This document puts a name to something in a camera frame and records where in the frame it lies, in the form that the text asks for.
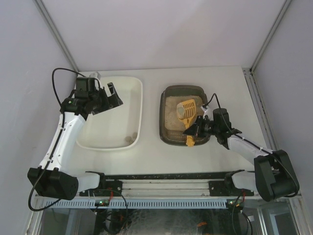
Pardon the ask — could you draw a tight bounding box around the yellow litter scoop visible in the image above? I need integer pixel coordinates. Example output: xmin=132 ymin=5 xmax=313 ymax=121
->
xmin=176 ymin=98 xmax=197 ymax=148

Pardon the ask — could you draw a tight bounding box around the dark brown litter box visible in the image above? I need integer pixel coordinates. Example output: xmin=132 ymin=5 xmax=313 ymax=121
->
xmin=159 ymin=85 xmax=208 ymax=146

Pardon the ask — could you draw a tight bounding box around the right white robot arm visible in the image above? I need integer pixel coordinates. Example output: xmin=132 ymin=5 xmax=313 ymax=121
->
xmin=184 ymin=116 xmax=300 ymax=202

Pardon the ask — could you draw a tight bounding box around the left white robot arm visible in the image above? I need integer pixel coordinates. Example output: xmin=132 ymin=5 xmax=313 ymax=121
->
xmin=27 ymin=78 xmax=123 ymax=200

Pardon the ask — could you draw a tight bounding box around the white plastic tray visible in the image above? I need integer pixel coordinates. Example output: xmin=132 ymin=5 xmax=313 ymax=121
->
xmin=76 ymin=76 xmax=143 ymax=151

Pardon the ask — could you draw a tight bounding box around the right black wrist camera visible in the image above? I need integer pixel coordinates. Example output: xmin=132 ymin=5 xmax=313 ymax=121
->
xmin=213 ymin=108 xmax=231 ymax=132

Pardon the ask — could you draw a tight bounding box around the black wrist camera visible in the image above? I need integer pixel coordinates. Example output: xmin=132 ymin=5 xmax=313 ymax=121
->
xmin=213 ymin=108 xmax=231 ymax=132
xmin=75 ymin=77 xmax=96 ymax=92

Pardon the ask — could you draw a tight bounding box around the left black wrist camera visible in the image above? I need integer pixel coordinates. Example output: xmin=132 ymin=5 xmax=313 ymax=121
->
xmin=75 ymin=77 xmax=96 ymax=92

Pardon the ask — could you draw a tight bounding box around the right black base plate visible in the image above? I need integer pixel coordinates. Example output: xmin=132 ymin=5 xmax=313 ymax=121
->
xmin=208 ymin=180 xmax=254 ymax=197

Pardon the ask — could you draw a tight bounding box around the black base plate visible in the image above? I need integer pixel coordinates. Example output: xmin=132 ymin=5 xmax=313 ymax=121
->
xmin=79 ymin=180 xmax=123 ymax=197
xmin=208 ymin=180 xmax=254 ymax=197

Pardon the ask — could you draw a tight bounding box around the right aluminium side rail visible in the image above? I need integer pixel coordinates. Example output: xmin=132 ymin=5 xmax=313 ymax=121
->
xmin=243 ymin=68 xmax=280 ymax=150

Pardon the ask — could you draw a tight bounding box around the aluminium front rail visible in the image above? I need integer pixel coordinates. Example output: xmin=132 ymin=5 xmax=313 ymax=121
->
xmin=34 ymin=177 xmax=302 ymax=198

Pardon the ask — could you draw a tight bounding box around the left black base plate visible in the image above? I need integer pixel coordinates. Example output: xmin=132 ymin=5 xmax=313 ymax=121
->
xmin=79 ymin=180 xmax=123 ymax=197

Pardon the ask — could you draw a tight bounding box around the grey slotted cable duct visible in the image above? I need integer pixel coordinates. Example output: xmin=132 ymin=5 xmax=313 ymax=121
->
xmin=45 ymin=198 xmax=289 ymax=209

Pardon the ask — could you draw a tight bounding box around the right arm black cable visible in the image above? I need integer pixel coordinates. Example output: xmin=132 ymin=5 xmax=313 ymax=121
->
xmin=201 ymin=92 xmax=300 ymax=198

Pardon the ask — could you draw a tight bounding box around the left aluminium frame post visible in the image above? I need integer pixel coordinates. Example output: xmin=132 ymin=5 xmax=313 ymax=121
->
xmin=33 ymin=0 xmax=79 ymax=71

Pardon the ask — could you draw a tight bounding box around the aluminium frame post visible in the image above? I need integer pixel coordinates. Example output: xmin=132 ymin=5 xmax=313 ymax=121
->
xmin=33 ymin=0 xmax=79 ymax=71
xmin=250 ymin=0 xmax=293 ymax=73

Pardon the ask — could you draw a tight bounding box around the right aluminium frame post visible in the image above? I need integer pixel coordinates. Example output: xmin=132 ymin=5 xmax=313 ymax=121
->
xmin=250 ymin=0 xmax=293 ymax=73

